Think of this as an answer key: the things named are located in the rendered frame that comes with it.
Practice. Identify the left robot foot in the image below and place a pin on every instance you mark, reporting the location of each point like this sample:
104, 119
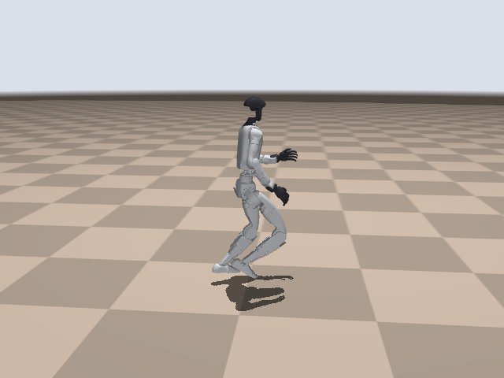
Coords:
217, 268

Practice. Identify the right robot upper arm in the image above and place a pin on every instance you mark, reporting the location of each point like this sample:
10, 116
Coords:
254, 143

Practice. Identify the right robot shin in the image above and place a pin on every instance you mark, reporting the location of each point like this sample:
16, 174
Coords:
265, 247

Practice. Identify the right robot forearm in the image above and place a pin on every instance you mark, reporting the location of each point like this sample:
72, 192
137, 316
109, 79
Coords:
260, 174

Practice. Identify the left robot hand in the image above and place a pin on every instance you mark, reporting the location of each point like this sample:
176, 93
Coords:
284, 156

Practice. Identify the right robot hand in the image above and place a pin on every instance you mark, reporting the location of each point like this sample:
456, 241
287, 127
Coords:
280, 193

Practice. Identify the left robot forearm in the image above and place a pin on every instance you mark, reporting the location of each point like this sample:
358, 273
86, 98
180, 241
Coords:
266, 159

